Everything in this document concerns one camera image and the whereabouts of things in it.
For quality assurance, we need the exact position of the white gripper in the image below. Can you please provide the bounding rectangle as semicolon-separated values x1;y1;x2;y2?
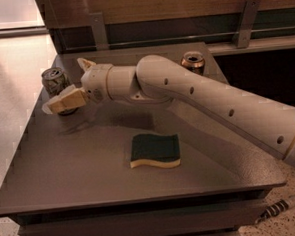
42;58;113;114

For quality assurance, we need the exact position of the white green 7up can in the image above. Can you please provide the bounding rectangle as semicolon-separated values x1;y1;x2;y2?
42;67;76;116

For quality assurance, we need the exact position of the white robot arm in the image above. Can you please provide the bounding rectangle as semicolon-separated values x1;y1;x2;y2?
43;55;295;167

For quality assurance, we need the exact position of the orange gold soda can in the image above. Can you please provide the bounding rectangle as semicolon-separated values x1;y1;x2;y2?
180;51;205;75

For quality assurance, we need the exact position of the green yellow sponge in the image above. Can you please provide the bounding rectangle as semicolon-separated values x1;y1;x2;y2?
130;134;181;168

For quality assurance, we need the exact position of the grey drawer cabinet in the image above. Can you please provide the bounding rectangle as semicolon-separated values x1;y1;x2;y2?
0;37;291;236

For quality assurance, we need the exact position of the left metal bracket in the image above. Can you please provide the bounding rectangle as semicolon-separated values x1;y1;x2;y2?
89;12;109;51

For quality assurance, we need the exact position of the metal bracket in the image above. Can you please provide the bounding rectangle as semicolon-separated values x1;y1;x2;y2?
233;0;262;49
89;12;109;51

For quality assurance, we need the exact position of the right metal bracket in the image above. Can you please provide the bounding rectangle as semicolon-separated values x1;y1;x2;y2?
233;0;262;49

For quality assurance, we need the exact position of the horizontal metal rail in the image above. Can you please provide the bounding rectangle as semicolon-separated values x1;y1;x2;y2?
62;25;295;53

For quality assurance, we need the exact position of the striped black white cable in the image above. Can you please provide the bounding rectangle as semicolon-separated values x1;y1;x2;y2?
253;194;295;225

